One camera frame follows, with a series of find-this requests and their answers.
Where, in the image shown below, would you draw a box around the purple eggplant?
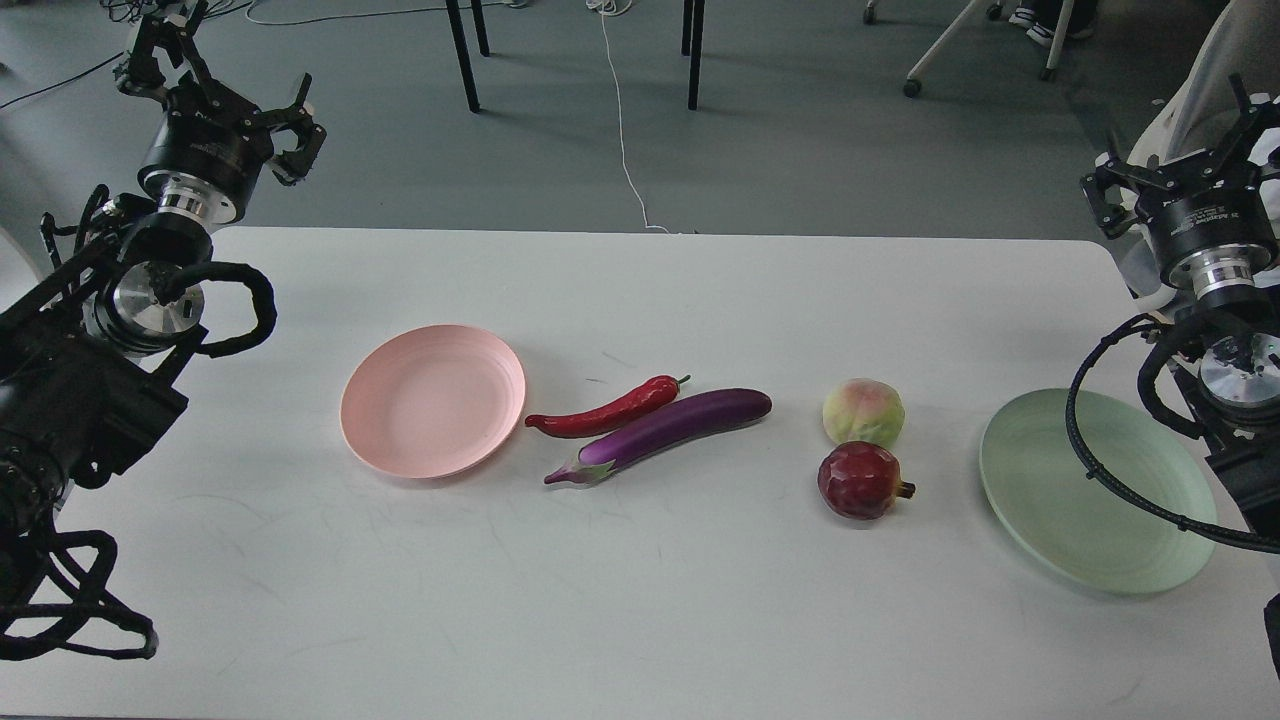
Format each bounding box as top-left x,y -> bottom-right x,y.
543,388 -> 773,486

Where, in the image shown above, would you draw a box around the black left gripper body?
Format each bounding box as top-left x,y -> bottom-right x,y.
137,85 -> 274,223

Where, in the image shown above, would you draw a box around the dark red pomegranate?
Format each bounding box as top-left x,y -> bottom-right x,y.
815,441 -> 916,521

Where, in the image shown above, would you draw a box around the red chili pepper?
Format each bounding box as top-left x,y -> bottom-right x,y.
524,375 -> 691,439

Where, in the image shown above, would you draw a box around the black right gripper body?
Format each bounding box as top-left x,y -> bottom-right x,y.
1137,165 -> 1277,282

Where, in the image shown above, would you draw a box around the white rolling chair base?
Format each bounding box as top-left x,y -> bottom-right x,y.
900,1 -> 1076,99

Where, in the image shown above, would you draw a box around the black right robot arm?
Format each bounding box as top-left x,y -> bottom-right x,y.
1065,73 -> 1279,553

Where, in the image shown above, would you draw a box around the person's sneakers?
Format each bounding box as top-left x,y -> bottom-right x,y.
1007,0 -> 1100,47

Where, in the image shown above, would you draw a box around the green pink peach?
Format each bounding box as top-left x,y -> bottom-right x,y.
820,378 -> 906,448

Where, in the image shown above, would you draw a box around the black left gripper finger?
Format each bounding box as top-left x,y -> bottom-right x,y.
236,73 -> 326,187
114,1 -> 212,106

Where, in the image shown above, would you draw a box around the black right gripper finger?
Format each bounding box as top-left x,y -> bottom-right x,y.
1080,131 -> 1169,241
1208,73 -> 1279,183

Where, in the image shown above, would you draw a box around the black cables on floor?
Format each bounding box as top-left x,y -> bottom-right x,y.
0,0 -> 251,111

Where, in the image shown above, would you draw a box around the pink plastic plate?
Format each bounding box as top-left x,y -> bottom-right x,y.
339,324 -> 527,479

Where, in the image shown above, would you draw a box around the white cable on floor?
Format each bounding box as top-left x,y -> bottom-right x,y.
585,0 -> 671,234

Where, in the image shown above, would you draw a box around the black table leg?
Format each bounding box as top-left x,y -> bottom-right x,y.
445,0 -> 481,114
470,0 -> 492,56
686,0 -> 707,111
680,0 -> 694,56

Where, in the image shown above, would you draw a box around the black table leg rear right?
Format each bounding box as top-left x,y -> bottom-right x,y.
680,0 -> 694,56

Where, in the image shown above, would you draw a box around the light green plastic plate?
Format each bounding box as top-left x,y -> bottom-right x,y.
978,389 -> 1219,594

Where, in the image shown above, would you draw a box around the black table leg rear left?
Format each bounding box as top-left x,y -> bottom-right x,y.
470,0 -> 492,56

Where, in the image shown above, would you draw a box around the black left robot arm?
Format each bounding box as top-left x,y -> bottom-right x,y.
1,1 -> 326,661

